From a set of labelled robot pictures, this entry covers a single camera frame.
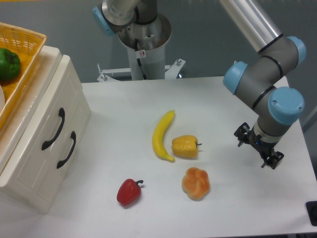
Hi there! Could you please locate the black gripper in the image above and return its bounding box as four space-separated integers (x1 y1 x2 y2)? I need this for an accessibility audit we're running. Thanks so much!
234 122 284 170

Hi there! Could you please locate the black top drawer handle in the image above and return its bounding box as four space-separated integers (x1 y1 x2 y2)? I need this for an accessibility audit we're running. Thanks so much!
41 107 65 151

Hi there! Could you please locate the black drawer handle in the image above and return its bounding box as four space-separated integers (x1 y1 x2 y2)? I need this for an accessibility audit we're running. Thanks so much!
56 131 77 169
41 107 65 151

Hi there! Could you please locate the white drawer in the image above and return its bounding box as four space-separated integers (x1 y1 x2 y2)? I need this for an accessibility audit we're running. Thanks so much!
0 55 91 190

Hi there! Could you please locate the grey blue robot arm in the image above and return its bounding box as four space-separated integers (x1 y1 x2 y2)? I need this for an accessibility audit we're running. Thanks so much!
93 0 307 169

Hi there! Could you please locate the white drawer cabinet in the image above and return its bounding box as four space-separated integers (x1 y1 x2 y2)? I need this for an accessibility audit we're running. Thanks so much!
0 46 91 213

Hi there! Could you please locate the yellow bell pepper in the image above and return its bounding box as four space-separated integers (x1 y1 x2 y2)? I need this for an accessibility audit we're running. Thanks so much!
171 135 201 158

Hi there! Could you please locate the orange braided bread roll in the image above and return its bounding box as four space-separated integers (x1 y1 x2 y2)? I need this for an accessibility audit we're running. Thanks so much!
182 167 211 201

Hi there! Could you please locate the black device at edge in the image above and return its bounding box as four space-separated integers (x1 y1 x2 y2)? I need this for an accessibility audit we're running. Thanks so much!
306 201 317 227

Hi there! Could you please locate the yellow banana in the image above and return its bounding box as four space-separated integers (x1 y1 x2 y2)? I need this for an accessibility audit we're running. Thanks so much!
152 110 175 163

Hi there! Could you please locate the red bell pepper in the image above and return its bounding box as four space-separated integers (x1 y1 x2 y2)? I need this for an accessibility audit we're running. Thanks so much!
116 178 144 206

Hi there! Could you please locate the yellow plastic basket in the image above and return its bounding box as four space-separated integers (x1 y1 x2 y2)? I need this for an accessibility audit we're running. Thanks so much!
0 23 47 128

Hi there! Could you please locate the green bell pepper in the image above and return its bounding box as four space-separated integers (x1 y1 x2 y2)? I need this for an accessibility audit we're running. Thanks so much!
0 48 20 82

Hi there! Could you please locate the black lower drawer handle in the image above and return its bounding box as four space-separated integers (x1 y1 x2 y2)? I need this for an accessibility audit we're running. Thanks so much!
56 131 77 169

